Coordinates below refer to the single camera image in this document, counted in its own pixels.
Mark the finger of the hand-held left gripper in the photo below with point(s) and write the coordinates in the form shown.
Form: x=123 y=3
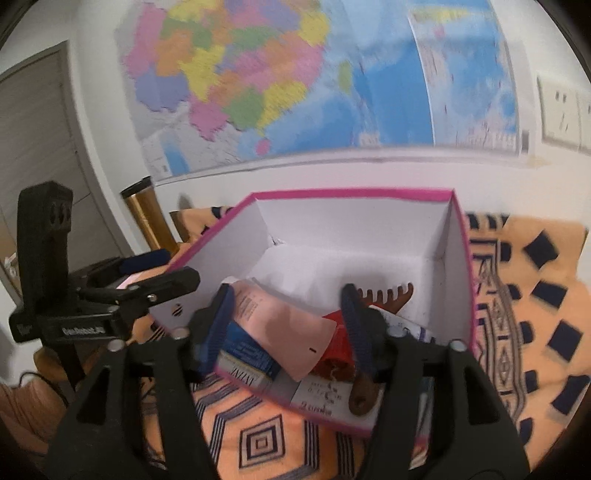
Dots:
x=145 y=261
x=171 y=282

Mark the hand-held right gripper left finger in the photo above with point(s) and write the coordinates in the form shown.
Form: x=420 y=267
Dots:
x=217 y=332

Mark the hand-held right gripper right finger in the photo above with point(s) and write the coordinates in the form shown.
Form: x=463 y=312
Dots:
x=355 y=332

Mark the red plastic toy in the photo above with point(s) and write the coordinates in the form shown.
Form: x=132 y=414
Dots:
x=337 y=341

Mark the small pink box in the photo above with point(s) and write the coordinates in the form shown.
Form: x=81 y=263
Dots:
x=136 y=279

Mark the brown toy rake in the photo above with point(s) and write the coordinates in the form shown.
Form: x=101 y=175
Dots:
x=388 y=295

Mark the white purple medicine box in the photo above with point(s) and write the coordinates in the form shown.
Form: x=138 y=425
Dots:
x=249 y=369

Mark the peach tube white cap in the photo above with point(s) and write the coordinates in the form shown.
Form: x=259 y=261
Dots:
x=286 y=327

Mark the white blue paper box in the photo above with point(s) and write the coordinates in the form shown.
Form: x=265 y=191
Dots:
x=323 y=397

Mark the pink cardboard box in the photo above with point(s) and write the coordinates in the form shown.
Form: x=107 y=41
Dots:
x=346 y=230

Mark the person's left forearm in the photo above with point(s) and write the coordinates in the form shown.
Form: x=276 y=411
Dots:
x=23 y=410

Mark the gold thermos flask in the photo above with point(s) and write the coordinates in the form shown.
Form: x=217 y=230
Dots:
x=150 y=217

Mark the grey door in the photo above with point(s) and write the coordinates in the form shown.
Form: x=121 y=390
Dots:
x=37 y=138

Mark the orange patterned tablecloth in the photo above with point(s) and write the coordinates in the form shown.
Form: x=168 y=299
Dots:
x=531 y=286

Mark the colourful wall map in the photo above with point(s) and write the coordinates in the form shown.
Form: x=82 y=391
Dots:
x=277 y=69

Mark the white wall socket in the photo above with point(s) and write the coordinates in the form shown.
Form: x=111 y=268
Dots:
x=556 y=110

